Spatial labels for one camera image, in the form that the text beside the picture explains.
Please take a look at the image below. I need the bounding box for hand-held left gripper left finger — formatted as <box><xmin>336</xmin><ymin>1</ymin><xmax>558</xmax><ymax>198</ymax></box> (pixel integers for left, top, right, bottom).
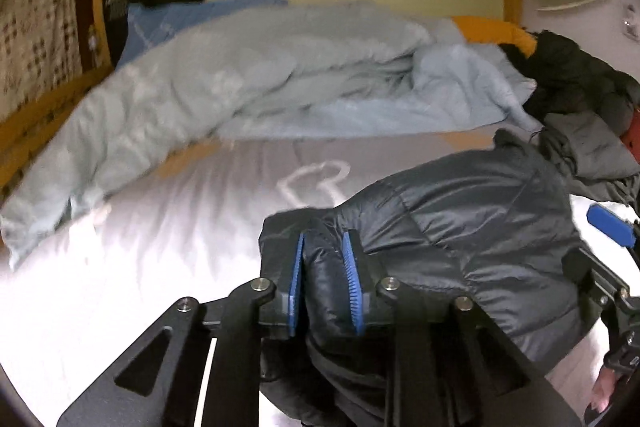
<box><xmin>57</xmin><ymin>229</ymin><xmax>307</xmax><ymax>427</ymax></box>

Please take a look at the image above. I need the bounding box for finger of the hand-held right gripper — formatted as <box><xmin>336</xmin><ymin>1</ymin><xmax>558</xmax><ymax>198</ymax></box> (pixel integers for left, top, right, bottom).
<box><xmin>586</xmin><ymin>203</ymin><xmax>640</xmax><ymax>258</ymax></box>
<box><xmin>561</xmin><ymin>247</ymin><xmax>640</xmax><ymax>314</ymax></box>

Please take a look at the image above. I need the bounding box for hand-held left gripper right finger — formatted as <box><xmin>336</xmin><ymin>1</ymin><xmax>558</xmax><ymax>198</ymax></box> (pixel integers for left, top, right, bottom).
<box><xmin>342</xmin><ymin>229</ymin><xmax>583</xmax><ymax>427</ymax></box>

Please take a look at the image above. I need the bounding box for dark grey puffer jacket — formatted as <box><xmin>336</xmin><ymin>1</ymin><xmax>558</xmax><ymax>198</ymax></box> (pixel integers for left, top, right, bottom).
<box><xmin>257</xmin><ymin>128</ymin><xmax>603</xmax><ymax>427</ymax></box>

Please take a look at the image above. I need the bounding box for person's right hand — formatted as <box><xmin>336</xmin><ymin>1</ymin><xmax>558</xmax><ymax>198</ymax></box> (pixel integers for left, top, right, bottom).
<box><xmin>591</xmin><ymin>366</ymin><xmax>627</xmax><ymax>412</ymax></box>

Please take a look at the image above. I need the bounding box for grey garment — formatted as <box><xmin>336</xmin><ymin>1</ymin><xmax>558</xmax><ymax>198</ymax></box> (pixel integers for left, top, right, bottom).
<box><xmin>539</xmin><ymin>111</ymin><xmax>640</xmax><ymax>206</ymax></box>

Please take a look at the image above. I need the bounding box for red item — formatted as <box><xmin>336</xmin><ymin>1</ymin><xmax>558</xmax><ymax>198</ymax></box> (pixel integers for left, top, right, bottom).
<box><xmin>619</xmin><ymin>106</ymin><xmax>640</xmax><ymax>154</ymax></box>

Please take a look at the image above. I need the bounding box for black jacket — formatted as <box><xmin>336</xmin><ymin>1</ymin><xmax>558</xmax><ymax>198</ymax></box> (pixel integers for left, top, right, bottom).
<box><xmin>499</xmin><ymin>30</ymin><xmax>640</xmax><ymax>145</ymax></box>

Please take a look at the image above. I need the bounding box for orange pillow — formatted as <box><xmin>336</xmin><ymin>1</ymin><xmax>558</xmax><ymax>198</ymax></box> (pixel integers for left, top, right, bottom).
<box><xmin>451</xmin><ymin>15</ymin><xmax>540</xmax><ymax>58</ymax></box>

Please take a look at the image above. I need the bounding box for light blue duvet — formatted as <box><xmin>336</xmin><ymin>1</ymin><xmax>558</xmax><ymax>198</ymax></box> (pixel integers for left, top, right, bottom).
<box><xmin>0</xmin><ymin>0</ymin><xmax>540</xmax><ymax>272</ymax></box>

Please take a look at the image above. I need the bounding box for blue pillow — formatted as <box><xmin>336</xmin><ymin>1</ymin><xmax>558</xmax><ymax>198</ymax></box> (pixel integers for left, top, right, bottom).
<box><xmin>116</xmin><ymin>0</ymin><xmax>290</xmax><ymax>68</ymax></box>

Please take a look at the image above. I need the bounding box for checkered cloth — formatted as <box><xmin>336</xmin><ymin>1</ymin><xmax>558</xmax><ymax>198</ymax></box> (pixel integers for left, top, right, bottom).
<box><xmin>0</xmin><ymin>0</ymin><xmax>85</xmax><ymax>110</ymax></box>

